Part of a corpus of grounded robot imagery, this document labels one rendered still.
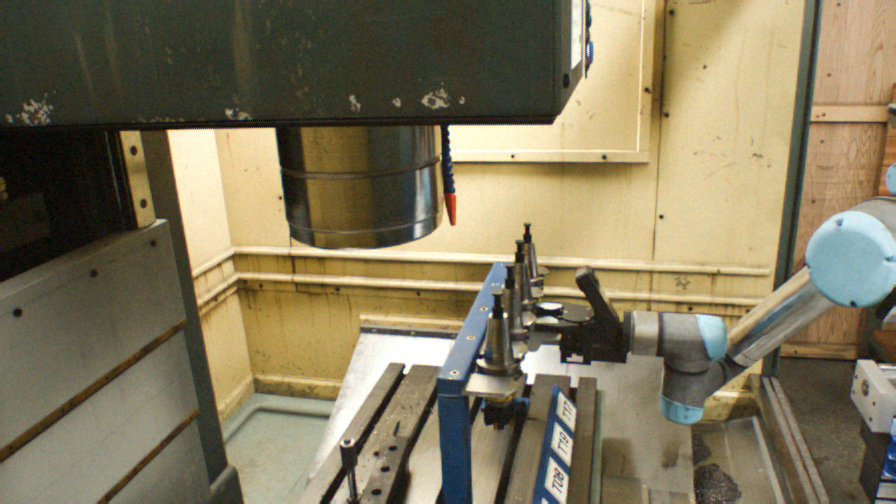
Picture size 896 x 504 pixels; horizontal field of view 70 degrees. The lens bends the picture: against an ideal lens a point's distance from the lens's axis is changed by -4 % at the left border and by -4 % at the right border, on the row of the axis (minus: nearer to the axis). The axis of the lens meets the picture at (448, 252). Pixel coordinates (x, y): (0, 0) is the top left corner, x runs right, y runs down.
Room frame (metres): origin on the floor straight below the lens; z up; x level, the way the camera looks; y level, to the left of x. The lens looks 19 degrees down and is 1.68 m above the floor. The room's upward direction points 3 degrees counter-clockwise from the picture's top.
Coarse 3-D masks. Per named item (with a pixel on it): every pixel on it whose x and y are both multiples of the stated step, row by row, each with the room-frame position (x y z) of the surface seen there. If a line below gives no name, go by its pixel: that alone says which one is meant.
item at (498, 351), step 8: (488, 320) 0.84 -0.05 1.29; (496, 320) 0.83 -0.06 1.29; (504, 320) 0.83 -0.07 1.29; (488, 328) 0.84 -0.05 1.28; (496, 328) 0.83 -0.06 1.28; (504, 328) 0.83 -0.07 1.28; (488, 336) 0.83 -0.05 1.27; (496, 336) 0.83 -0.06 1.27; (504, 336) 0.83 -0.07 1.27; (488, 344) 0.83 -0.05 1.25; (496, 344) 0.82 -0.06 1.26; (504, 344) 0.83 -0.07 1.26; (488, 352) 0.83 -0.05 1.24; (496, 352) 0.82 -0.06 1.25; (504, 352) 0.82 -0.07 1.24; (512, 352) 0.83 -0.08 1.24; (488, 360) 0.83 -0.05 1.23; (496, 360) 0.82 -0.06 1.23; (504, 360) 0.82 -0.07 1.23; (512, 360) 0.83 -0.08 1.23
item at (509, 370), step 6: (480, 354) 0.86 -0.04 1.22; (516, 354) 0.85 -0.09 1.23; (480, 360) 0.84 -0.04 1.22; (516, 360) 0.84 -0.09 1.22; (480, 366) 0.83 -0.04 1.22; (486, 366) 0.82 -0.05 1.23; (492, 366) 0.82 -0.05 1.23; (498, 366) 0.82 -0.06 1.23; (504, 366) 0.82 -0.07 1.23; (510, 366) 0.82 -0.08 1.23; (516, 366) 0.82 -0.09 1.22; (480, 372) 0.83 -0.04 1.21; (486, 372) 0.82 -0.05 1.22; (492, 372) 0.81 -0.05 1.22; (498, 372) 0.81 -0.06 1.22; (504, 372) 0.81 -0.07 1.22; (510, 372) 0.81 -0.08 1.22; (516, 372) 0.84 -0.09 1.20; (516, 378) 0.82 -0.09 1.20
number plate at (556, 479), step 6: (552, 462) 0.96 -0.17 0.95; (552, 468) 0.95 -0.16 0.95; (558, 468) 0.96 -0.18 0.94; (546, 474) 0.92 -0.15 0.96; (552, 474) 0.93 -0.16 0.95; (558, 474) 0.95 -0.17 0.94; (564, 474) 0.96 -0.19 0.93; (546, 480) 0.91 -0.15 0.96; (552, 480) 0.92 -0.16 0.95; (558, 480) 0.93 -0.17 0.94; (564, 480) 0.94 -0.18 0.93; (546, 486) 0.89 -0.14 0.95; (552, 486) 0.90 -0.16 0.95; (558, 486) 0.92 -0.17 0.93; (564, 486) 0.93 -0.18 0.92; (552, 492) 0.89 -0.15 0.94; (558, 492) 0.90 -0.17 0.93; (564, 492) 0.92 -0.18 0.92; (558, 498) 0.89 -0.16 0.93; (564, 498) 0.90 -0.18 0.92
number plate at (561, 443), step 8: (560, 432) 1.06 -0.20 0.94; (552, 440) 1.02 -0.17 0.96; (560, 440) 1.04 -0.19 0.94; (568, 440) 1.06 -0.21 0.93; (552, 448) 1.00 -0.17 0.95; (560, 448) 1.01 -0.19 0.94; (568, 448) 1.04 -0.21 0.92; (560, 456) 1.00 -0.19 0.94; (568, 456) 1.01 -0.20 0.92; (568, 464) 0.99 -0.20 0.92
